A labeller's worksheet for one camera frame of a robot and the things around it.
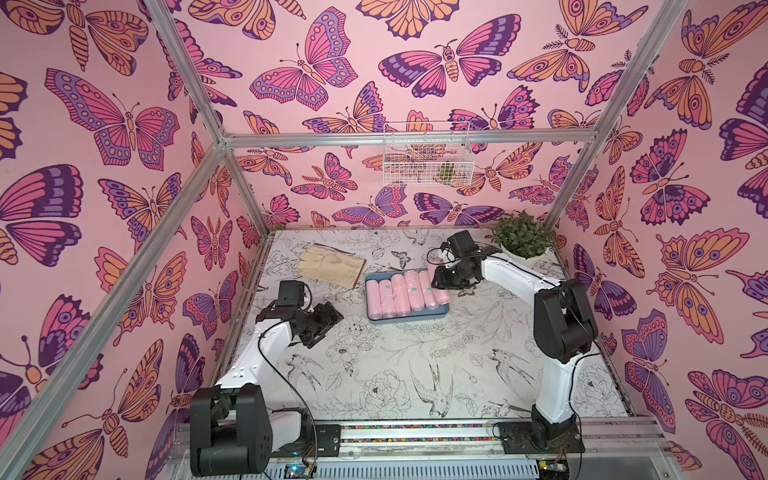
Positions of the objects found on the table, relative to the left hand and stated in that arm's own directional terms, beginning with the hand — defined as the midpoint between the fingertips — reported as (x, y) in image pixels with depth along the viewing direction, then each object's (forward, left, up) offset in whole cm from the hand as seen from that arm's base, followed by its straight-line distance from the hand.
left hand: (337, 320), depth 87 cm
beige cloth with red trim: (+26, +7, -7) cm, 28 cm away
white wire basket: (+51, -29, +18) cm, 61 cm away
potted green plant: (+23, -56, +12) cm, 61 cm away
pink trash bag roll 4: (+11, -18, -4) cm, 22 cm away
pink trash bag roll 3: (+13, -23, -3) cm, 27 cm away
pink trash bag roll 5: (+8, -14, -4) cm, 17 cm away
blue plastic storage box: (+5, -23, -6) cm, 24 cm away
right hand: (+13, -28, -1) cm, 31 cm away
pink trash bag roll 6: (+9, -10, -4) cm, 14 cm away
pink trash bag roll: (+8, -31, 0) cm, 32 cm away
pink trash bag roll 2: (+11, -28, -4) cm, 30 cm away
